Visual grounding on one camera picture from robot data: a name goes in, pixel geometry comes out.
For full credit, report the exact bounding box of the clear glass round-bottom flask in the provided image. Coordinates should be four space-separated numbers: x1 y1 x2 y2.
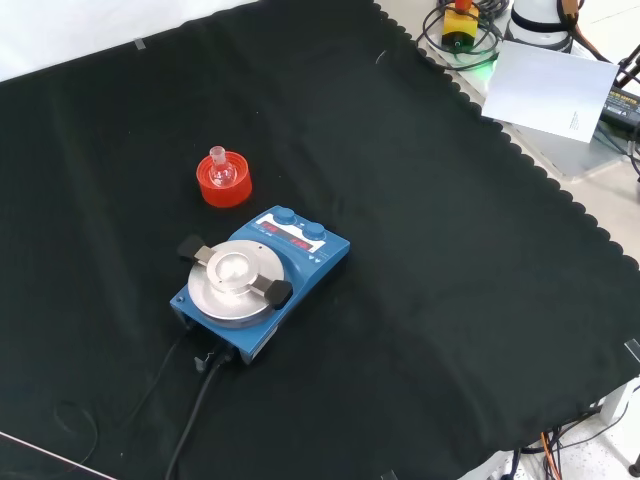
208 145 238 189

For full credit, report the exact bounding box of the blue heater with steel plate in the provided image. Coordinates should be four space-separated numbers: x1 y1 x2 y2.
169 204 351 366

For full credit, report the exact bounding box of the black bench cloth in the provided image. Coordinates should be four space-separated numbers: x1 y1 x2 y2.
0 0 640 480

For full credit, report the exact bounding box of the yellow stop button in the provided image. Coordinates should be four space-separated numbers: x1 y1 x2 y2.
442 0 481 54

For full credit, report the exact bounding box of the pale board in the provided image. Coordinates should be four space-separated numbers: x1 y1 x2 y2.
480 39 620 146

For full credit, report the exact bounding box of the black power adapter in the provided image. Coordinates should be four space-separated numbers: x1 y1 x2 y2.
599 84 640 130

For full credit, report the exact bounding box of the white table leg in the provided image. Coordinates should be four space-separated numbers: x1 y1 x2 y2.
599 378 640 426

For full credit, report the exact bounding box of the black tripod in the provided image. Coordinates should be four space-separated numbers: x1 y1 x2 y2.
616 43 640 92

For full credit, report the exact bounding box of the orange plastic flask ring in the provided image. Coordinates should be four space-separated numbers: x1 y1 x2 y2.
195 153 254 209

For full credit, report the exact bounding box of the thick black heater cable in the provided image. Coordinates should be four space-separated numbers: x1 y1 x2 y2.
164 349 235 480

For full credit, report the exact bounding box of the thin black heater cable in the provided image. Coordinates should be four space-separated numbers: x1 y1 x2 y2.
53 332 190 467

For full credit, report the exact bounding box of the black stop button cable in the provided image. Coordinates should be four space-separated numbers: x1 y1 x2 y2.
422 0 504 65

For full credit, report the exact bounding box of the grey metal base plate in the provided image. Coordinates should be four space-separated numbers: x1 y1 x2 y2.
509 119 632 178

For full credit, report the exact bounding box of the orange floor cable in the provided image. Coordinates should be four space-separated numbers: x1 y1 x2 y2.
538 432 564 480

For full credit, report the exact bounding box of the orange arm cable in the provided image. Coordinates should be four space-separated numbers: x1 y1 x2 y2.
558 0 614 64

